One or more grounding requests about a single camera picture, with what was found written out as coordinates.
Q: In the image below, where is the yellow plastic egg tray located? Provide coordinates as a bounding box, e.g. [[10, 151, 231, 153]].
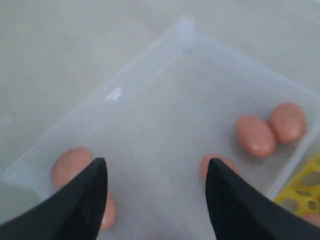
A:
[[273, 153, 320, 217]]

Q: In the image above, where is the clear plastic box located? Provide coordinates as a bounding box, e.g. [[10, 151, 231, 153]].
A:
[[0, 17, 320, 240]]

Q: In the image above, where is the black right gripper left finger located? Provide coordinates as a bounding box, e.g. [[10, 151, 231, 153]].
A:
[[0, 157, 108, 240]]

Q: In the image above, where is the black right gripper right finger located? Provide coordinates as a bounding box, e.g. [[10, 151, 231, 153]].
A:
[[205, 171, 320, 240]]

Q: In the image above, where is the brown egg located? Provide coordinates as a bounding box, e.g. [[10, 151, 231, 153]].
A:
[[100, 193, 117, 231], [235, 115, 277, 158], [268, 102, 307, 144], [51, 147, 93, 189], [303, 213, 320, 227], [199, 153, 241, 184]]

